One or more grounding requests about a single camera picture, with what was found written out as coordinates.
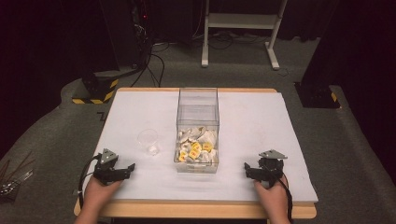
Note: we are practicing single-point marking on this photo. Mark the person's right hand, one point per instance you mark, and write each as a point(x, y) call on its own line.
point(271, 199)

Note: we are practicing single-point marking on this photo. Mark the person's left hand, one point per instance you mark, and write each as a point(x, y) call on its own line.
point(100, 193)

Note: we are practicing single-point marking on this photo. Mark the clear plastic cup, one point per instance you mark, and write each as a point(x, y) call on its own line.
point(148, 141)

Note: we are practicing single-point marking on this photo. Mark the black stand with striped base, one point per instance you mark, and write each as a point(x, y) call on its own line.
point(99, 87)

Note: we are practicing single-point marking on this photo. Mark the folded metal tripod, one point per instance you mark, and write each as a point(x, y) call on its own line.
point(14, 182)

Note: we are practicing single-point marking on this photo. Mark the white table mat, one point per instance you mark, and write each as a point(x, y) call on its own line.
point(249, 130)

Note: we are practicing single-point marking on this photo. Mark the pile of white packets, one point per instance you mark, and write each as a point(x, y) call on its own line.
point(199, 137)

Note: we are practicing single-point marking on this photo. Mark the black stand base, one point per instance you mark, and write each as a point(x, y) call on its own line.
point(316, 96)

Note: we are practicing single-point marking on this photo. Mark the clear plastic box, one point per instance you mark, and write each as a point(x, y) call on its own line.
point(197, 118)

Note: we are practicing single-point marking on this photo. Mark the black equipment tower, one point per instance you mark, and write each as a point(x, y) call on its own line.
point(130, 31)

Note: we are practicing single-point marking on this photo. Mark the white metal stand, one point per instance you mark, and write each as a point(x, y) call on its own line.
point(241, 21)

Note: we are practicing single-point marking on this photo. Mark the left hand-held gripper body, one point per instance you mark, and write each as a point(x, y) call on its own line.
point(106, 172)

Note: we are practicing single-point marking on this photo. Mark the yellow packet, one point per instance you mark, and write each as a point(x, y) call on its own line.
point(193, 153)
point(183, 156)
point(207, 146)
point(196, 145)

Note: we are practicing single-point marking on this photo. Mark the wooden table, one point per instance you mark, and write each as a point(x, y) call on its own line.
point(193, 210)

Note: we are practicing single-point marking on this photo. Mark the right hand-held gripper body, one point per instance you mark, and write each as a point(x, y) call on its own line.
point(270, 169)

